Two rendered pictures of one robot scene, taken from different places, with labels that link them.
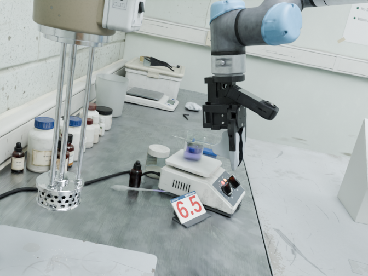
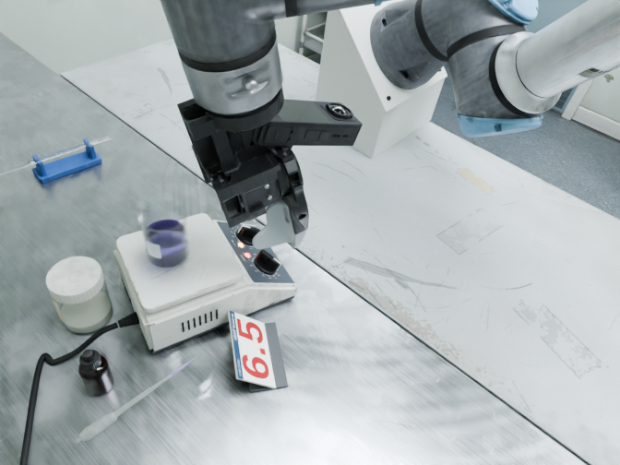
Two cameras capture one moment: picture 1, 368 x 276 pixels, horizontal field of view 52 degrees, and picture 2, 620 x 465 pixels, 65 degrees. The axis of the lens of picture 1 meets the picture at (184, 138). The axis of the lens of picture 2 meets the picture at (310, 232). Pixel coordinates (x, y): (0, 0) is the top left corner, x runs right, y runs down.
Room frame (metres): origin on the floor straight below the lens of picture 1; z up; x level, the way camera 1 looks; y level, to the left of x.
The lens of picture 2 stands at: (0.58, 0.18, 1.43)
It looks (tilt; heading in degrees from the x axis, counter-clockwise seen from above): 45 degrees down; 304
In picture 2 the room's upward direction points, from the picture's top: 9 degrees clockwise
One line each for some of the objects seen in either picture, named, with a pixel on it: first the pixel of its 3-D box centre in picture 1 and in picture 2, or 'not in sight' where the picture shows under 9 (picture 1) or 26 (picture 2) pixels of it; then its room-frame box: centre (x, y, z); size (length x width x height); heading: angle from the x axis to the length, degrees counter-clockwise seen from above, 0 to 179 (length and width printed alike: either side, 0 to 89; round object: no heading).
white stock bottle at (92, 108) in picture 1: (88, 120); not in sight; (1.17, 0.32, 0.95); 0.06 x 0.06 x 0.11
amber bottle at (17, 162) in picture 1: (18, 156); not in sight; (0.84, 0.39, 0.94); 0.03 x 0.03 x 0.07
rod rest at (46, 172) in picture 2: (203, 146); (65, 159); (1.24, -0.07, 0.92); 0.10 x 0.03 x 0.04; 83
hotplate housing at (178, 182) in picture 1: (200, 180); (200, 274); (0.90, -0.06, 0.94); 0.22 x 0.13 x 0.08; 71
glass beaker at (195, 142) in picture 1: (195, 145); (165, 232); (0.92, -0.03, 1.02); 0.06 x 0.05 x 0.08; 138
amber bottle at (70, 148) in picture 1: (67, 150); not in sight; (0.92, 0.29, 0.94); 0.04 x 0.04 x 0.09
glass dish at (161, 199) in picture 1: (161, 198); (189, 371); (0.82, 0.03, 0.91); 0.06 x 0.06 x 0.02
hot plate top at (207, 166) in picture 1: (194, 162); (178, 258); (0.91, -0.04, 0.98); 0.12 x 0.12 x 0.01; 71
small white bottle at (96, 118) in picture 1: (94, 128); not in sight; (1.13, 0.28, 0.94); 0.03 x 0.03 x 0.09
